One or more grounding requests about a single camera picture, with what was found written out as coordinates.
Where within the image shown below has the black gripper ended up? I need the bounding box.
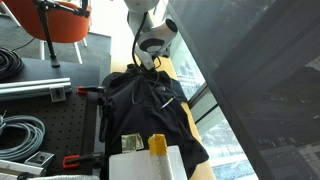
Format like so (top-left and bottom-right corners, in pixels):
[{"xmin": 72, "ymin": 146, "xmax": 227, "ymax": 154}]
[{"xmin": 150, "ymin": 57, "xmax": 163, "ymax": 72}]

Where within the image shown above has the black zip vest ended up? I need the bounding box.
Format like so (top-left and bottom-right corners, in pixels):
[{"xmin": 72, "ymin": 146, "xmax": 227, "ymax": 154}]
[{"xmin": 99, "ymin": 63, "xmax": 210, "ymax": 180}]

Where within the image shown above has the blue white window sticker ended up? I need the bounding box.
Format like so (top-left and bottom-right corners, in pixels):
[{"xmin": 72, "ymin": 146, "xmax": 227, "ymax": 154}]
[{"xmin": 175, "ymin": 59, "xmax": 207, "ymax": 100}]

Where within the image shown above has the orange black clamp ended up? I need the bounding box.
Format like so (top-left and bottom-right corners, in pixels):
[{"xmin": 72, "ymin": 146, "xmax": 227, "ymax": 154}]
[
  {"xmin": 62, "ymin": 152, "xmax": 105, "ymax": 170},
  {"xmin": 76, "ymin": 85, "xmax": 106, "ymax": 97}
]

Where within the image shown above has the yellow block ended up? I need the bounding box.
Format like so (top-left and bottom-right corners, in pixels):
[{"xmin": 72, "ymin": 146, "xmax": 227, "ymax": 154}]
[{"xmin": 147, "ymin": 133, "xmax": 169, "ymax": 157}]

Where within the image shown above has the folded dollar bill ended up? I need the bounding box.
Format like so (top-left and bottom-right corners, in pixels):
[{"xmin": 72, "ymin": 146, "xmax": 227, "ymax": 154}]
[{"xmin": 121, "ymin": 132, "xmax": 145, "ymax": 154}]

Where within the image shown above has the orange chair with white legs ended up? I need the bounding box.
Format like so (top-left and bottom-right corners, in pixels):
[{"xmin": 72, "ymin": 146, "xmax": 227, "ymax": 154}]
[{"xmin": 0, "ymin": 0, "xmax": 93, "ymax": 65}]

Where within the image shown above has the white box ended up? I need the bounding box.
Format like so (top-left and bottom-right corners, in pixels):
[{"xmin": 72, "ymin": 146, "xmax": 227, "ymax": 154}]
[{"xmin": 108, "ymin": 144, "xmax": 189, "ymax": 180}]

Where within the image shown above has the black perforated breadboard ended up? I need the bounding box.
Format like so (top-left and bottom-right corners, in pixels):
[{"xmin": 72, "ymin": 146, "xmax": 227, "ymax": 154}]
[{"xmin": 0, "ymin": 92, "xmax": 98, "ymax": 176}]

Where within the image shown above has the black tripod stand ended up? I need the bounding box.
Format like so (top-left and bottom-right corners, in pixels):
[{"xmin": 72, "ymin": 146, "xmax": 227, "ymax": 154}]
[{"xmin": 32, "ymin": 0, "xmax": 92, "ymax": 69}]

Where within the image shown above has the white cloth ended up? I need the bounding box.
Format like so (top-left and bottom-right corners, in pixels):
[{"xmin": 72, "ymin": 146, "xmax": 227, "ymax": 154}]
[{"xmin": 27, "ymin": 174, "xmax": 101, "ymax": 180}]

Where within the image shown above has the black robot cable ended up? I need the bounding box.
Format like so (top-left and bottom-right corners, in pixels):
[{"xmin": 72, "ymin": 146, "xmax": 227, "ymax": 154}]
[{"xmin": 130, "ymin": 11, "xmax": 163, "ymax": 105}]

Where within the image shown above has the small aluminium corner bracket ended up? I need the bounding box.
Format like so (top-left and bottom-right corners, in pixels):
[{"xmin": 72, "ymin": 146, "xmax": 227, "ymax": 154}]
[{"xmin": 49, "ymin": 85, "xmax": 67, "ymax": 103}]

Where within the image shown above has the long aluminium extrusion rail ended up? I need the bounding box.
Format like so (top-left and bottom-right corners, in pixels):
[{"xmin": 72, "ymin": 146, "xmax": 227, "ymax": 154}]
[{"xmin": 0, "ymin": 77, "xmax": 73, "ymax": 102}]

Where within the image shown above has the thin black floor cable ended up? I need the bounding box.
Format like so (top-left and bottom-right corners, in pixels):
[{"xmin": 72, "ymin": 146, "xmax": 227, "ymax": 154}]
[{"xmin": 11, "ymin": 36, "xmax": 36, "ymax": 53}]

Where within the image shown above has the grey cable coil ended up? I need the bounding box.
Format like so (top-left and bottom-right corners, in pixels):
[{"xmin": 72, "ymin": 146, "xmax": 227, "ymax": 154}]
[{"xmin": 0, "ymin": 114, "xmax": 46, "ymax": 163}]

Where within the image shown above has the black cable coil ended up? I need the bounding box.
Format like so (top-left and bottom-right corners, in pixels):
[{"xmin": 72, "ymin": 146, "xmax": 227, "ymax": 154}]
[{"xmin": 0, "ymin": 46, "xmax": 25, "ymax": 84}]

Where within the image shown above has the flat aluminium bracket plate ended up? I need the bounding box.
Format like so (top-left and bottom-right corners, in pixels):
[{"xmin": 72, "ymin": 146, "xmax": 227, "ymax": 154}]
[{"xmin": 24, "ymin": 150, "xmax": 56, "ymax": 168}]

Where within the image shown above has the short aluminium extrusion rail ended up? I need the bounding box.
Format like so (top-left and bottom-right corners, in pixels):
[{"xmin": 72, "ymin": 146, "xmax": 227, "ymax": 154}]
[{"xmin": 0, "ymin": 159, "xmax": 48, "ymax": 178}]

